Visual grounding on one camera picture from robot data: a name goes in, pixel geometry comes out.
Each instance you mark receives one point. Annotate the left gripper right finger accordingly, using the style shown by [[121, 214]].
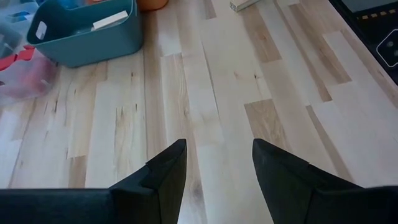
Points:
[[286, 186]]

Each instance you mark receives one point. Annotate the orange plastic bin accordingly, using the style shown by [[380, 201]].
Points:
[[152, 3]]

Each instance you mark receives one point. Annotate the teal plastic bin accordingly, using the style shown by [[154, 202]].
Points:
[[93, 46]]

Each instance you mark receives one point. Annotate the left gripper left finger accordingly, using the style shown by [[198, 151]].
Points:
[[161, 186]]

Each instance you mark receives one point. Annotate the plain wooden block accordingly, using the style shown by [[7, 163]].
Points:
[[110, 19], [242, 4]]

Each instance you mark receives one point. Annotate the red toy brick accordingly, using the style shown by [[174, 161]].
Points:
[[21, 54]]

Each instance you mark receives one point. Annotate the blue toy brick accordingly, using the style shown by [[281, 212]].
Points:
[[21, 16]]

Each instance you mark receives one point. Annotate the clear plastic bin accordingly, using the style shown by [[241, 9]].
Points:
[[9, 34], [37, 84]]

